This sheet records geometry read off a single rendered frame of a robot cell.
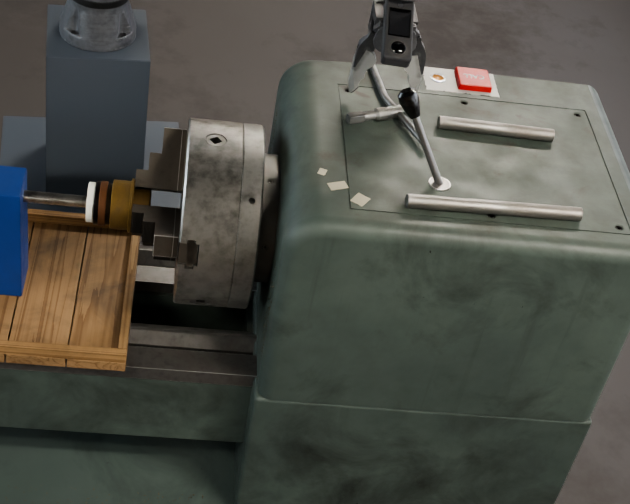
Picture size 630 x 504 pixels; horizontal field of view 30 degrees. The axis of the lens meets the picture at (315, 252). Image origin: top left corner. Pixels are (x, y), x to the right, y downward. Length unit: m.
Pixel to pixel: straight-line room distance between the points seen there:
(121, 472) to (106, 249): 0.43
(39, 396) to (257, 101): 2.34
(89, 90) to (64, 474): 0.75
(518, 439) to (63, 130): 1.08
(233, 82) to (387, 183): 2.54
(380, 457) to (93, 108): 0.90
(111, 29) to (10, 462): 0.85
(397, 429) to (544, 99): 0.64
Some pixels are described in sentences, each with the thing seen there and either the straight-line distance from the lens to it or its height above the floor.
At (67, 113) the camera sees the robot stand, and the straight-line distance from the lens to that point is 2.39.
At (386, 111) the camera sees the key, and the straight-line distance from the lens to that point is 1.96.
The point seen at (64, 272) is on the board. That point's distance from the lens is 2.14.
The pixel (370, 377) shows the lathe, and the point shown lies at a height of 0.94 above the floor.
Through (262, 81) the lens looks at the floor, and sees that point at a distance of 4.36.
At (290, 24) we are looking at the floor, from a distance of 4.74.
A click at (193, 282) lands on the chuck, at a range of 1.88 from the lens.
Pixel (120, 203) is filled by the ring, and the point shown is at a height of 1.11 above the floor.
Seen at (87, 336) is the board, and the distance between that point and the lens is 2.03.
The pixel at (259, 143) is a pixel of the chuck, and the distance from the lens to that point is 1.89.
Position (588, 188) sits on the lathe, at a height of 1.26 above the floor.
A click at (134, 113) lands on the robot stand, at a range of 2.39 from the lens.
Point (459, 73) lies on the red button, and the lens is 2.12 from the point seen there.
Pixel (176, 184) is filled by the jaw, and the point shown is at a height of 1.12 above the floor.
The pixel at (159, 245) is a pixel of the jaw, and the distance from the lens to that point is 1.86.
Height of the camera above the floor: 2.33
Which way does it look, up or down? 40 degrees down
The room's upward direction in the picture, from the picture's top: 11 degrees clockwise
